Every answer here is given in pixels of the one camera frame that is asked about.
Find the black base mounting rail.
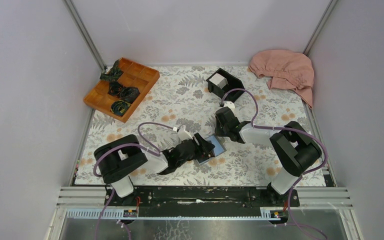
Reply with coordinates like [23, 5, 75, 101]
[104, 186, 300, 220]

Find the dark rolled tie middle left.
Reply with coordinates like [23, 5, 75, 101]
[108, 81, 124, 98]

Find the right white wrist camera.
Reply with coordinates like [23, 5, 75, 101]
[223, 101, 236, 113]

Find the dark rolled tie middle right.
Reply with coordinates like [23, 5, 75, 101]
[119, 86, 140, 104]

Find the white card stack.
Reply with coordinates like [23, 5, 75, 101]
[209, 73, 228, 89]

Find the dark rolled tie bottom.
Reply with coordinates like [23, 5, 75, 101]
[110, 100, 131, 117]

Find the pink crumpled cloth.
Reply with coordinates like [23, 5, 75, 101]
[248, 49, 315, 108]

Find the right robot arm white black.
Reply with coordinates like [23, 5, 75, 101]
[214, 106, 322, 206]

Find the dark rolled tie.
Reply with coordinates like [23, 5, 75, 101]
[108, 81, 124, 98]
[99, 59, 124, 82]
[119, 86, 140, 104]
[110, 100, 131, 117]

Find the orange wooden compartment tray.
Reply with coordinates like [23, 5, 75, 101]
[83, 57, 160, 123]

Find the grey leather card holder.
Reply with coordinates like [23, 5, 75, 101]
[196, 134, 226, 165]

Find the dark rolled tie top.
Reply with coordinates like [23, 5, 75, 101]
[99, 59, 124, 82]

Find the aluminium frame rail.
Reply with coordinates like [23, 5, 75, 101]
[57, 186, 353, 221]

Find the floral patterned table mat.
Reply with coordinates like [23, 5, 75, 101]
[74, 66, 311, 186]

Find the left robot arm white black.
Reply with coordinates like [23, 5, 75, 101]
[92, 133, 216, 206]

